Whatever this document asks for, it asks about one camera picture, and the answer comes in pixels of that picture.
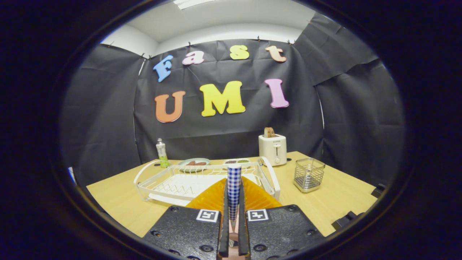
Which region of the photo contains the white toaster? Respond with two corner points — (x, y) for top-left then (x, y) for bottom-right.
(258, 134), (287, 167)

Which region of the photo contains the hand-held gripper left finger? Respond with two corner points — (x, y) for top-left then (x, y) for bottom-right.
(143, 178), (230, 260)

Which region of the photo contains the ceiling light panel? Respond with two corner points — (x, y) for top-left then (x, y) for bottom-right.
(173, 0), (217, 10)

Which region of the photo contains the teal plate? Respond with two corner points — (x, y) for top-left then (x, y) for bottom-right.
(178, 158), (211, 169)

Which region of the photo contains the white wire dish rack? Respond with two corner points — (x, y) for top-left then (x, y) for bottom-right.
(134, 156), (281, 207)

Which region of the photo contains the black backdrop cloth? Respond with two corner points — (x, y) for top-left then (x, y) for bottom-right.
(60, 13), (405, 188)

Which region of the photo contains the pink plate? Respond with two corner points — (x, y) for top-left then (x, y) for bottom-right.
(228, 221), (240, 259)

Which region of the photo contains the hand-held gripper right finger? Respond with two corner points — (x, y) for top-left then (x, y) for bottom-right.
(238, 176), (325, 260)

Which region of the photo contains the green dish soap bottle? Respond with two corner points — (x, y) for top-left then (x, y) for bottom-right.
(156, 138), (170, 169)

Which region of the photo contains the metal mesh basket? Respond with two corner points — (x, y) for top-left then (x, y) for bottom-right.
(293, 157), (326, 193)

